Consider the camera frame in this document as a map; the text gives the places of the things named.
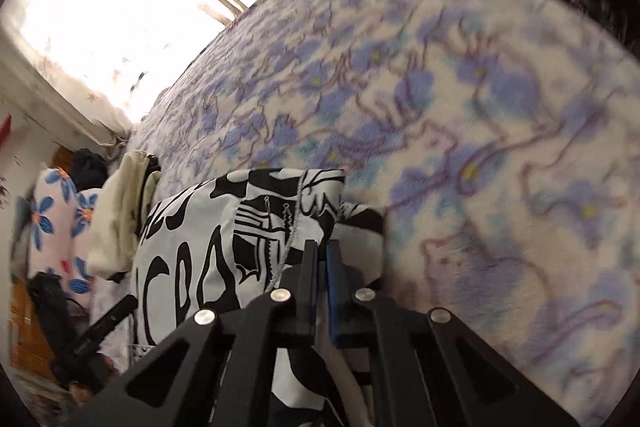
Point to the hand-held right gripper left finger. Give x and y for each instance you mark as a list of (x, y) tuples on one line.
[(305, 307)]

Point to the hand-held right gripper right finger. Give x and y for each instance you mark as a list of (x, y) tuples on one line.
[(334, 297)]

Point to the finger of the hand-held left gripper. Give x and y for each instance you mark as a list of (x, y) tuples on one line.
[(110, 317)]

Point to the white black lettered jacket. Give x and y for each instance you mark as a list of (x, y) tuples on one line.
[(200, 247)]

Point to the dark clothes pile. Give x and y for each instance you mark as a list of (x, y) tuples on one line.
[(90, 169)]

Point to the person's left hand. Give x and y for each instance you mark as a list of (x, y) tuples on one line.
[(82, 393)]

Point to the wooden headboard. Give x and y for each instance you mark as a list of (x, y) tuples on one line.
[(25, 332)]

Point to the cream folded sweater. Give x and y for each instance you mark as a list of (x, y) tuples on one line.
[(115, 217)]

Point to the blue flower pillows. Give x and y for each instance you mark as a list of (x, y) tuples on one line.
[(50, 207)]

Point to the purple floral fleece blanket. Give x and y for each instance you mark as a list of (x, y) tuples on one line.
[(450, 107)]

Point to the red wall shelf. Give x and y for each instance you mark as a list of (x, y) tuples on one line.
[(5, 129)]

